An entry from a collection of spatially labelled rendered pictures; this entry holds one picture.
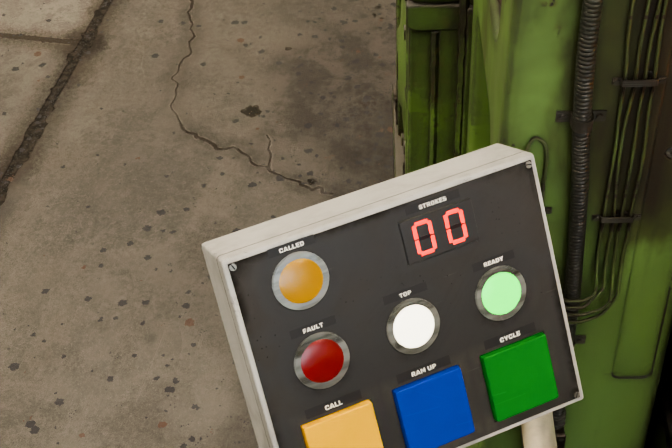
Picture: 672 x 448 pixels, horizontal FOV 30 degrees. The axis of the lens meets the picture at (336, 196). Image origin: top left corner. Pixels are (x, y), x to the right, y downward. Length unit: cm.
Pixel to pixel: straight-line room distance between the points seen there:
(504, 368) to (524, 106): 32
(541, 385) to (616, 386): 52
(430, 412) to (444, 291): 12
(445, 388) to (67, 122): 213
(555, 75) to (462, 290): 30
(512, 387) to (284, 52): 220
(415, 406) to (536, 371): 14
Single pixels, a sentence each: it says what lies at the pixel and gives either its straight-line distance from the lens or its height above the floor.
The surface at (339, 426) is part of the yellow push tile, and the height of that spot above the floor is 103.
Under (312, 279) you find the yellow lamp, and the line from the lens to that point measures 121.
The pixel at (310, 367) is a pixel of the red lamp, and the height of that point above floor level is 109.
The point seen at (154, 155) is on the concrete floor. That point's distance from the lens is 314.
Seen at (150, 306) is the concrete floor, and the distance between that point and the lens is 278.
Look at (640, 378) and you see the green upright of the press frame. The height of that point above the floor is 62.
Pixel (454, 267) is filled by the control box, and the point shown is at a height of 113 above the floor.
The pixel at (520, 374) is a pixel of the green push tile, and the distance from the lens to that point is 133.
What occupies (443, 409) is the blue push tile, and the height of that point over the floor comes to 101.
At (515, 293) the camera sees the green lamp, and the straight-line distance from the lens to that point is 130.
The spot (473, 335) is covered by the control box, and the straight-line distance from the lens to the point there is 130.
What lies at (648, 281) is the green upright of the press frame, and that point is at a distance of 170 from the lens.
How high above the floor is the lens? 205
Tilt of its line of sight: 44 degrees down
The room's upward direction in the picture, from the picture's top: 3 degrees counter-clockwise
